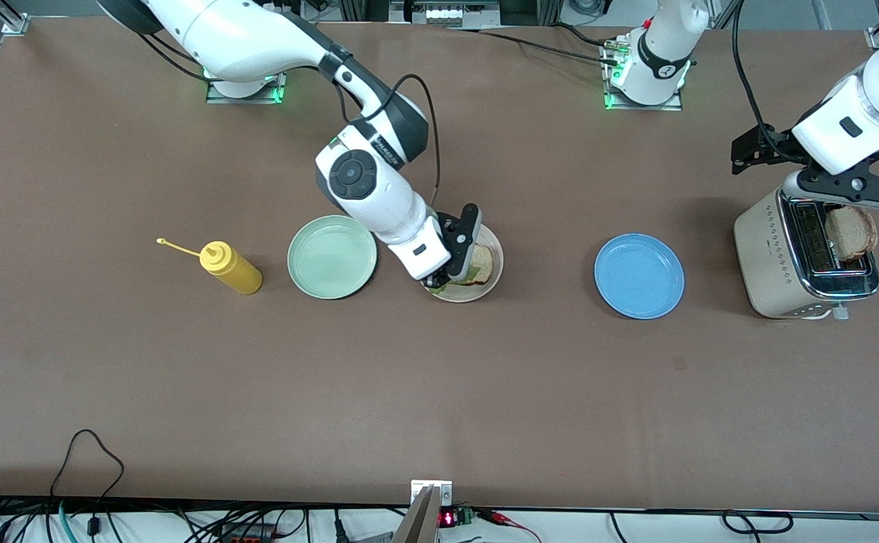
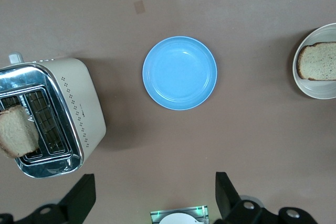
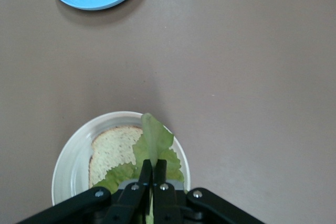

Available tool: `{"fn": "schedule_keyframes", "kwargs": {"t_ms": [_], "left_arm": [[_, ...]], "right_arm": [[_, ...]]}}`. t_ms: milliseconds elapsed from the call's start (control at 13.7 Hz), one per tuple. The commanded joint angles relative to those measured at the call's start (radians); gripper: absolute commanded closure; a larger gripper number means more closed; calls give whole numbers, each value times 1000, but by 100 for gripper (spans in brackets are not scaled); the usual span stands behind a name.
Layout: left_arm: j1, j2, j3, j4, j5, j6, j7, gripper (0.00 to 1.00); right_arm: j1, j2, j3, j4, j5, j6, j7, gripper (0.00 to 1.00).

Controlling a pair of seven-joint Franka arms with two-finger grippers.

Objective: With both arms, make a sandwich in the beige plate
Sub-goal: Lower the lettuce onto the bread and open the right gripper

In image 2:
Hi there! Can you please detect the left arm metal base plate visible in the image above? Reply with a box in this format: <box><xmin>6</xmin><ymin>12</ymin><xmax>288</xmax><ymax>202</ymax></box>
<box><xmin>150</xmin><ymin>204</ymin><xmax>209</xmax><ymax>224</ymax></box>

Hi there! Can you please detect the brown tape patch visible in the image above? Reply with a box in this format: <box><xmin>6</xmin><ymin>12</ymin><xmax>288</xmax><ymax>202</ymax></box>
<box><xmin>133</xmin><ymin>0</ymin><xmax>146</xmax><ymax>15</ymax></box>

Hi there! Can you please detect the blue plate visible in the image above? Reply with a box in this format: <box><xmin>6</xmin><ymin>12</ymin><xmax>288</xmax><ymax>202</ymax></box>
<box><xmin>142</xmin><ymin>36</ymin><xmax>218</xmax><ymax>111</ymax></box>

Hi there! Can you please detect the beige plate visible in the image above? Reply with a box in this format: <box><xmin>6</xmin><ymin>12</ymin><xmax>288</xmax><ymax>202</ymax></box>
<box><xmin>292</xmin><ymin>23</ymin><xmax>336</xmax><ymax>100</ymax></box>

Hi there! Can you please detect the beige chrome toaster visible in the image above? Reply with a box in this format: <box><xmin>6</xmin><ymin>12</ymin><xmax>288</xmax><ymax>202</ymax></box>
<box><xmin>0</xmin><ymin>52</ymin><xmax>107</xmax><ymax>179</ymax></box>

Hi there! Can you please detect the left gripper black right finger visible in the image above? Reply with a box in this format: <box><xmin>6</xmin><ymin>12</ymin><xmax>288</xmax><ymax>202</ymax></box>
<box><xmin>215</xmin><ymin>172</ymin><xmax>320</xmax><ymax>224</ymax></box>

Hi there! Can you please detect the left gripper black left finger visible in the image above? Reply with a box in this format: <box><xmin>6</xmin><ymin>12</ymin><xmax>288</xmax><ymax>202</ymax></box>
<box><xmin>0</xmin><ymin>173</ymin><xmax>97</xmax><ymax>224</ymax></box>

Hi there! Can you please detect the bread slice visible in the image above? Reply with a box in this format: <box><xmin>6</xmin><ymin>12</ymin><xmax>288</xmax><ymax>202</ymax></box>
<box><xmin>0</xmin><ymin>104</ymin><xmax>40</xmax><ymax>159</ymax></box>
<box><xmin>296</xmin><ymin>41</ymin><xmax>336</xmax><ymax>81</ymax></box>

